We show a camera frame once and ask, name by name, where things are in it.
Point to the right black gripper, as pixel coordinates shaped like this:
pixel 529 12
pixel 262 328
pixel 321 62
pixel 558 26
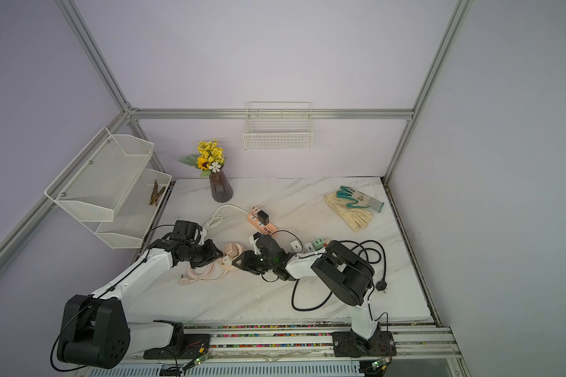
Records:
pixel 249 261

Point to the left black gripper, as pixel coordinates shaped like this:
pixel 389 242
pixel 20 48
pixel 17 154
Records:
pixel 211 254

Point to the round pink power socket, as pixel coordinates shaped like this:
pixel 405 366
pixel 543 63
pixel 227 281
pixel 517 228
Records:
pixel 233 250

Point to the tall white USB charger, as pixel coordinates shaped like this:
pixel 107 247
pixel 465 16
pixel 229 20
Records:
pixel 296 246

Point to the cream red power strip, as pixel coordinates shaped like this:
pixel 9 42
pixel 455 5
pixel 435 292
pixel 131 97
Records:
pixel 302 254

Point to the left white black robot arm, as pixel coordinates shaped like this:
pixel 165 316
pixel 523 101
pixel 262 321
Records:
pixel 97 329

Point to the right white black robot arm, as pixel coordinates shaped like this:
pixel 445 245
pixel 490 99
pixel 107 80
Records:
pixel 348 276

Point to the black plug adapter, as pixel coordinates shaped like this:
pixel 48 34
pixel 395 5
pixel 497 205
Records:
pixel 263 218

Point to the orange USB power strip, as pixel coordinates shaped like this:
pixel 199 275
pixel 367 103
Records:
pixel 270 229

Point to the small white USB charger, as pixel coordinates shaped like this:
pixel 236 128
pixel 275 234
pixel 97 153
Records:
pixel 308 248

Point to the dark ribbed vase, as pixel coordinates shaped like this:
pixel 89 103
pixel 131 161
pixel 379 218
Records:
pixel 222 191

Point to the green USB charger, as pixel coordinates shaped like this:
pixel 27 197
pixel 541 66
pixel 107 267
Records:
pixel 318 244

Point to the brown clips on shelf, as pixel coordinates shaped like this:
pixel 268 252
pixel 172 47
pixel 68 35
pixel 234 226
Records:
pixel 157 193

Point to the lower white mesh shelf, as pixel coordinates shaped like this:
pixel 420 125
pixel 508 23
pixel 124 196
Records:
pixel 136 215

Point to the white mesh shelf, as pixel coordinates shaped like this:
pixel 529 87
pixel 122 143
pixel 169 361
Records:
pixel 95 185
pixel 136 215

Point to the yellow artificial flowers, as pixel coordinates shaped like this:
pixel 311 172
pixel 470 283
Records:
pixel 209 159

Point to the beige work glove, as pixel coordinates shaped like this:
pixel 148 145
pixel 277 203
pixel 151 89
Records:
pixel 356 218

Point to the green grey work glove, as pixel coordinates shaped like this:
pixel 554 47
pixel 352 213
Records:
pixel 358 200

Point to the upper white mesh shelf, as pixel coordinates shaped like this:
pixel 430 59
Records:
pixel 95 185

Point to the aluminium mounting rail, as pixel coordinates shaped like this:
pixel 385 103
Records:
pixel 302 350

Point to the white wire wall basket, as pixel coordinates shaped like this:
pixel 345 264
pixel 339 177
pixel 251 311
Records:
pixel 278 125

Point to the aluminium frame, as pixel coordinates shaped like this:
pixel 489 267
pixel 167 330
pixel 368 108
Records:
pixel 257 61

